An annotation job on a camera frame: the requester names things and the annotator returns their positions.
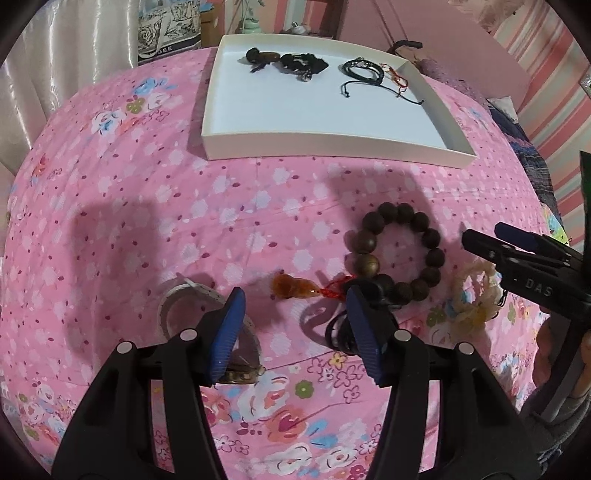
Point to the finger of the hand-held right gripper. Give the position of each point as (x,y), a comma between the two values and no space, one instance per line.
(517,234)
(485,244)

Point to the white shallow box tray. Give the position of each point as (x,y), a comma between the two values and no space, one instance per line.
(323,115)

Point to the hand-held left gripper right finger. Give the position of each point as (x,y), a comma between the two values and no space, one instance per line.
(369,337)

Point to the printed gift bag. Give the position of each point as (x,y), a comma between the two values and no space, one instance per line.
(166,27)

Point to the small green figurine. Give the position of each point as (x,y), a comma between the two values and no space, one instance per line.
(251,23)

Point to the person's right forearm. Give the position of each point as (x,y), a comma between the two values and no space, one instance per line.
(563,420)

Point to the dark brown wooden pendant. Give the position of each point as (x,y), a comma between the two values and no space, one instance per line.
(263,56)

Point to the cardboard box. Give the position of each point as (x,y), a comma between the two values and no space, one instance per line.
(210,23)

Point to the dark patterned blanket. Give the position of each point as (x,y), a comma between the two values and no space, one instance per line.
(531,157)

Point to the white satin curtain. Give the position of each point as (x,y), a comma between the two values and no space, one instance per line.
(69,37)

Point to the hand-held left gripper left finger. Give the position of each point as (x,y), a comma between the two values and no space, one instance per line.
(226,337)

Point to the person's right hand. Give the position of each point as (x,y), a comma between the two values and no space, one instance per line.
(551,355)

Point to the black hair claw clip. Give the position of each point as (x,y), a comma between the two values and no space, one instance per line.
(339,334)

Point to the cream flower hair scrunchie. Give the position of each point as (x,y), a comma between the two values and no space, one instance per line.
(471,318)

